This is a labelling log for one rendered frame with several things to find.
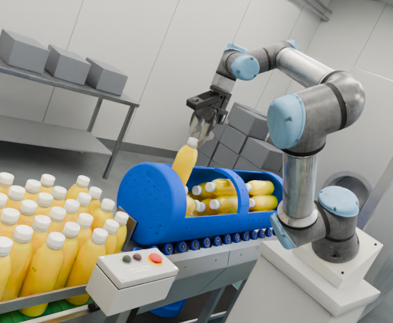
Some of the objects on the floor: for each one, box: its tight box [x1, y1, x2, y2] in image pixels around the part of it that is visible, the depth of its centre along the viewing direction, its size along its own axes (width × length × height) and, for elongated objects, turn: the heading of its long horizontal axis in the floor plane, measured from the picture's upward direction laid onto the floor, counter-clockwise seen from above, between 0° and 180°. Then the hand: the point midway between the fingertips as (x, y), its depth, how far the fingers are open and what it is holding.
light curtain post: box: [356, 131, 393, 232], centre depth 237 cm, size 6×6×170 cm
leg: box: [196, 286, 226, 323], centre depth 239 cm, size 6×6×63 cm
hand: (193, 141), depth 140 cm, fingers closed on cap, 4 cm apart
